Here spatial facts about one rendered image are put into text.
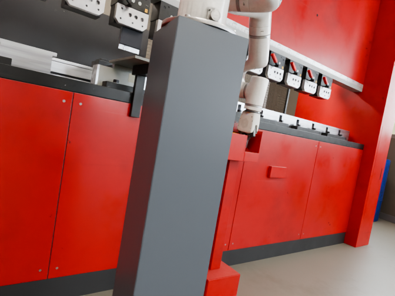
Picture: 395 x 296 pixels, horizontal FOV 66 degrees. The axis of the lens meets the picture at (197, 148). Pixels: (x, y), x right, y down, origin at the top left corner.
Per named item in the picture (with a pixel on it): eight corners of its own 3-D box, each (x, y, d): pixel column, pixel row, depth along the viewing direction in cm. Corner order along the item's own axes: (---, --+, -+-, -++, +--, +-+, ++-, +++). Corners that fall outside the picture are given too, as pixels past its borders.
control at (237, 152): (226, 159, 133) (233, 118, 132) (204, 153, 146) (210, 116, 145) (257, 162, 145) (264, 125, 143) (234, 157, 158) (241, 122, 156)
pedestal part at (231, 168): (210, 270, 145) (230, 158, 141) (203, 264, 149) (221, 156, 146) (220, 268, 148) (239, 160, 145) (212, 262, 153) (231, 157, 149)
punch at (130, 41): (119, 47, 135) (122, 26, 135) (117, 48, 137) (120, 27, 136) (139, 54, 141) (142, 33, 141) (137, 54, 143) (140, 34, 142)
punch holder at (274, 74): (267, 77, 190) (271, 50, 189) (256, 77, 197) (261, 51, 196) (281, 82, 199) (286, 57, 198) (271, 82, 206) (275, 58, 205)
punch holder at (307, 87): (303, 90, 215) (307, 67, 214) (293, 90, 221) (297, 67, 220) (315, 94, 224) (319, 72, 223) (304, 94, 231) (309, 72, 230)
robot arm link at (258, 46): (230, 34, 131) (230, 99, 147) (265, 37, 123) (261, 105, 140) (239, 29, 137) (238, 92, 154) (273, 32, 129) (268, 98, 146)
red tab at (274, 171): (270, 177, 187) (271, 166, 187) (267, 176, 189) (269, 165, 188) (284, 178, 197) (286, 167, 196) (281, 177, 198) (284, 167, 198)
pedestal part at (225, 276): (210, 312, 131) (214, 286, 130) (180, 283, 151) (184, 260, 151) (243, 303, 143) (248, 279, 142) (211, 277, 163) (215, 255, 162)
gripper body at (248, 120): (239, 106, 146) (234, 129, 147) (254, 109, 138) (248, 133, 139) (250, 109, 150) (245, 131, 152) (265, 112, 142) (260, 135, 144)
